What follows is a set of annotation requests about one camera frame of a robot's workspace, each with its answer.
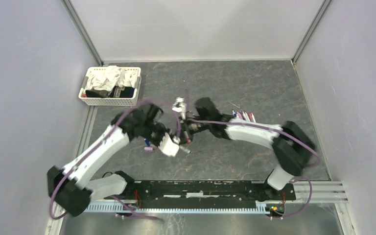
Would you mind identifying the white plastic basket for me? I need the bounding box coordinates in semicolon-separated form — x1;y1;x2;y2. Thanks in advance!
78;73;141;106

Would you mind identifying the clear cap blue pen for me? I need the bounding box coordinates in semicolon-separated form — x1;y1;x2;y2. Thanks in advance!
179;145;192;154

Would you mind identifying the purple cable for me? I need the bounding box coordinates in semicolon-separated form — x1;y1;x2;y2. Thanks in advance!
48;98;182;221
183;89;322;220

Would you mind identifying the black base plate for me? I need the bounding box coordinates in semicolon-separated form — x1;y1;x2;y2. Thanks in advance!
116;180;296;209

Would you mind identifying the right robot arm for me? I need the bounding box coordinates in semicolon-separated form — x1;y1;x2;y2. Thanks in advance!
172;97;317;200

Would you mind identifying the pink highlighter pen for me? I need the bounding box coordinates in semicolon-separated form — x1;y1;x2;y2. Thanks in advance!
235;112;244;119

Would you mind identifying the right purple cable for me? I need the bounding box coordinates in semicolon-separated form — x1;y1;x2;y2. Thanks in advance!
183;89;322;220

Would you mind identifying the pink highlighter cap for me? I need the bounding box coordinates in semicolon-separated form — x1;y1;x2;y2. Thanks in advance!
144;146;155;152

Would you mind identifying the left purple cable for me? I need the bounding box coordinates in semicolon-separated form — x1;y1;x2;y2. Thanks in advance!
48;98;182;221

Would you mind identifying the grey cable duct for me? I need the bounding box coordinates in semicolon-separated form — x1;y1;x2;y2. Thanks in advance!
84;202;270;215

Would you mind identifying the white crumpled cloth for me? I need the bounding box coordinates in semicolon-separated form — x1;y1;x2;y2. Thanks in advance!
84;66;141;92

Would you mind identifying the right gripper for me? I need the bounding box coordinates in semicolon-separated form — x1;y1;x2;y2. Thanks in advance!
175;117;212;148

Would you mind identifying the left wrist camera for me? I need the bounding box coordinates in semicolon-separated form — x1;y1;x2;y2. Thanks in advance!
158;133;180;157

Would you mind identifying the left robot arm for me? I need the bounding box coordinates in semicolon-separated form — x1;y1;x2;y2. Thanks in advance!
47;101;179;220

